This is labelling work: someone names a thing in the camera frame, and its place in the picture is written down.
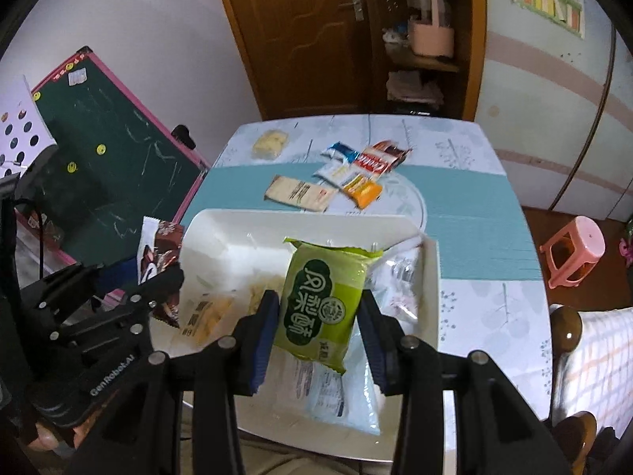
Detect white board with holes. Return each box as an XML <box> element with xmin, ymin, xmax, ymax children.
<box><xmin>0</xmin><ymin>76</ymin><xmax>57</xmax><ymax>179</ymax></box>

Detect beige snack packet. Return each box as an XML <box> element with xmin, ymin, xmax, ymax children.
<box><xmin>263</xmin><ymin>175</ymin><xmax>337</xmax><ymax>213</ymax></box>

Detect blue and white packet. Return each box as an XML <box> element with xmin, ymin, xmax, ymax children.
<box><xmin>321</xmin><ymin>141</ymin><xmax>358</xmax><ymax>164</ymax></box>

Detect grey-blue snack packet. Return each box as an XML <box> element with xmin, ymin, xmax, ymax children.
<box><xmin>292</xmin><ymin>356</ymin><xmax>381</xmax><ymax>436</ymax></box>

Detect wooden chair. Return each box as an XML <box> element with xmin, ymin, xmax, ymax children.
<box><xmin>549</xmin><ymin>305</ymin><xmax>633</xmax><ymax>475</ymax></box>

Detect checked cushion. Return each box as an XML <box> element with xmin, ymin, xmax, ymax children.
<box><xmin>550</xmin><ymin>307</ymin><xmax>633</xmax><ymax>426</ymax></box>

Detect stack of papers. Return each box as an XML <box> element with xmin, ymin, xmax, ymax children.
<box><xmin>386</xmin><ymin>70</ymin><xmax>443</xmax><ymax>106</ymax></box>

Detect brown chocolate bar packet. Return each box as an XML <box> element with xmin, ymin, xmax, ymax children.
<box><xmin>373</xmin><ymin>139</ymin><xmax>413</xmax><ymax>166</ymax></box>

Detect orange packet with black label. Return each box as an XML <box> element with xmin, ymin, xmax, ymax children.
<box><xmin>179</xmin><ymin>293</ymin><xmax>233</xmax><ymax>344</ymax></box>

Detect green snack packet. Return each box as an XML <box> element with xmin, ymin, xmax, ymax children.
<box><xmin>272</xmin><ymin>237</ymin><xmax>384</xmax><ymax>374</ymax></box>

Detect brown snack packet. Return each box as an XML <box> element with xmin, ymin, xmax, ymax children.
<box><xmin>136</xmin><ymin>217</ymin><xmax>185</xmax><ymax>330</ymax></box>

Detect yellow biscuit packet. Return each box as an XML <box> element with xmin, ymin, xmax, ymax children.
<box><xmin>244</xmin><ymin>277</ymin><xmax>288</xmax><ymax>315</ymax></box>

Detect wooden corner shelf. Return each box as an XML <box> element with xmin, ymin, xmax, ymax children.
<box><xmin>371</xmin><ymin>0</ymin><xmax>488</xmax><ymax>122</ymax></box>

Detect clear nut packet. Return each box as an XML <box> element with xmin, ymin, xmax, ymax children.
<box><xmin>368</xmin><ymin>247</ymin><xmax>426</xmax><ymax>327</ymax></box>

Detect small orange snack packet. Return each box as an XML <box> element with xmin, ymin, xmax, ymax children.
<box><xmin>341</xmin><ymin>175</ymin><xmax>384</xmax><ymax>209</ymax></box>

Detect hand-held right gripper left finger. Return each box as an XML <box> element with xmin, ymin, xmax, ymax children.
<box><xmin>64</xmin><ymin>289</ymin><xmax>281</xmax><ymax>475</ymax></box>

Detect pink framed chalkboard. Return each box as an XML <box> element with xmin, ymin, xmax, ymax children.
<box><xmin>15</xmin><ymin>46</ymin><xmax>211</xmax><ymax>268</ymax></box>

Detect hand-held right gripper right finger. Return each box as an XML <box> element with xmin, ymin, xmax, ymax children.
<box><xmin>357</xmin><ymin>299</ymin><xmax>584</xmax><ymax>475</ymax></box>

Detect wooden door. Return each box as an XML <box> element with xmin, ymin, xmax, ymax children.
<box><xmin>210</xmin><ymin>0</ymin><xmax>381</xmax><ymax>120</ymax></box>

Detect pink plastic stool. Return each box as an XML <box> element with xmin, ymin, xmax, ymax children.
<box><xmin>540</xmin><ymin>216</ymin><xmax>606</xmax><ymax>289</ymax></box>

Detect white plastic tray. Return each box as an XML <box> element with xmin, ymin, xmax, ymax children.
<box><xmin>148</xmin><ymin>208</ymin><xmax>441</xmax><ymax>448</ymax></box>

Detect person's left hand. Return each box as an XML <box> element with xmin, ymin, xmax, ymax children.
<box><xmin>34</xmin><ymin>423</ymin><xmax>85</xmax><ymax>452</ymax></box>

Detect yellow cake packet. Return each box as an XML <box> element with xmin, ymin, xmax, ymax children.
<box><xmin>252</xmin><ymin>129</ymin><xmax>290</xmax><ymax>160</ymax></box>

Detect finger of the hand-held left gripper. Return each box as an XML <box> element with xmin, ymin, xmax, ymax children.
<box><xmin>20</xmin><ymin>256</ymin><xmax>142</xmax><ymax>330</ymax></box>
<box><xmin>57</xmin><ymin>263</ymin><xmax>186</xmax><ymax>340</ymax></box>

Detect pink basket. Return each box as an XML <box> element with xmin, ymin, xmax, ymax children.
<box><xmin>408</xmin><ymin>0</ymin><xmax>455</xmax><ymax>57</ymax></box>

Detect teal placemat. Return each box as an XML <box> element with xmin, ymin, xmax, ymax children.
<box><xmin>179</xmin><ymin>162</ymin><xmax>540</xmax><ymax>283</ymax></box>

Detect white and yellow packet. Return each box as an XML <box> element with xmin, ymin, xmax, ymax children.
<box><xmin>313</xmin><ymin>161</ymin><xmax>354</xmax><ymax>189</ymax></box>

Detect red striped snack packet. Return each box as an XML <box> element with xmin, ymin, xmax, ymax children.
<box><xmin>353</xmin><ymin>148</ymin><xmax>391</xmax><ymax>176</ymax></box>

